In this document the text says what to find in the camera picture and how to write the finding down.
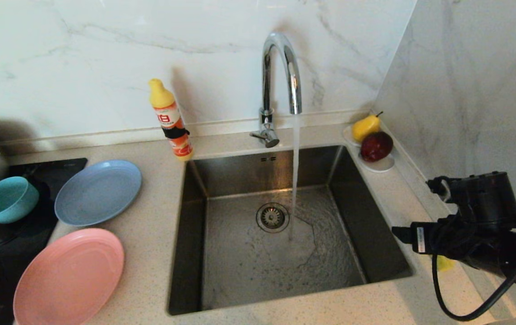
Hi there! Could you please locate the yellow-capped dish soap bottle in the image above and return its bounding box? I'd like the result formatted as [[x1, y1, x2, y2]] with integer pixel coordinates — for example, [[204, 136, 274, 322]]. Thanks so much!
[[148, 79, 194, 162]]

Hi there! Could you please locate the blue plate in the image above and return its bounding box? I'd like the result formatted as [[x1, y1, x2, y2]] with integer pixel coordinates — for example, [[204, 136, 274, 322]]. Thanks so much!
[[54, 160, 143, 227]]

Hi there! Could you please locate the large pink plate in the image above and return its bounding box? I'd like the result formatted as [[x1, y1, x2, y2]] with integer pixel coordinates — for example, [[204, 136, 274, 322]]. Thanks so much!
[[13, 228, 125, 325]]

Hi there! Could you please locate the teal bowl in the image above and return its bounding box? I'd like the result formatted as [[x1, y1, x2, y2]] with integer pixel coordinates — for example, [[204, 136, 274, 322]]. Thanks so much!
[[0, 176, 40, 224]]

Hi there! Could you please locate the stainless steel sink basin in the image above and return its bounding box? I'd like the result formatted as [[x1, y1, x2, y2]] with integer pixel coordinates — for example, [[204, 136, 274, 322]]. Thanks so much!
[[168, 144, 414, 316]]

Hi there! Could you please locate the small white fruit dish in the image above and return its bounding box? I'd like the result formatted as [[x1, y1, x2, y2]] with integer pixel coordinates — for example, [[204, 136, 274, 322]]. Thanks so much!
[[342, 124, 395, 173]]

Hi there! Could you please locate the dark red apple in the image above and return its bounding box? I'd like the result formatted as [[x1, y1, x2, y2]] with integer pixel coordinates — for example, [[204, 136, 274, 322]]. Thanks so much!
[[360, 131, 394, 163]]

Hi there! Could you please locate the yellow pear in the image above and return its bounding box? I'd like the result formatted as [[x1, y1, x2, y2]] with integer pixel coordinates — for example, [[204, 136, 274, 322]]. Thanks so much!
[[352, 111, 383, 143]]

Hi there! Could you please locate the running tap water stream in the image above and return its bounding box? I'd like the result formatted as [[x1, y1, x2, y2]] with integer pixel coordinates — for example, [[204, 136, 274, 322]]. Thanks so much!
[[289, 113, 302, 240]]

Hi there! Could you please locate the round metal drain strainer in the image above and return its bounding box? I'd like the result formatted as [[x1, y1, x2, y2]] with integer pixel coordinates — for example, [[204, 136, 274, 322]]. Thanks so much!
[[256, 203, 290, 233]]

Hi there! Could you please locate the chrome gooseneck faucet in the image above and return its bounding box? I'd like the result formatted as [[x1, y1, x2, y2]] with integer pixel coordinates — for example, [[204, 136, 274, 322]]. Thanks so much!
[[249, 32, 302, 149]]

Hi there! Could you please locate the black induction cooktop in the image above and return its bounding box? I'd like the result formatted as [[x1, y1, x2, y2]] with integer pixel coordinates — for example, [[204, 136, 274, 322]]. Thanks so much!
[[0, 158, 88, 325]]

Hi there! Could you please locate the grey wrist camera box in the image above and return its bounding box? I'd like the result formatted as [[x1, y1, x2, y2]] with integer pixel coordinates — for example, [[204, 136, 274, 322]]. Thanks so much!
[[426, 176, 452, 202]]

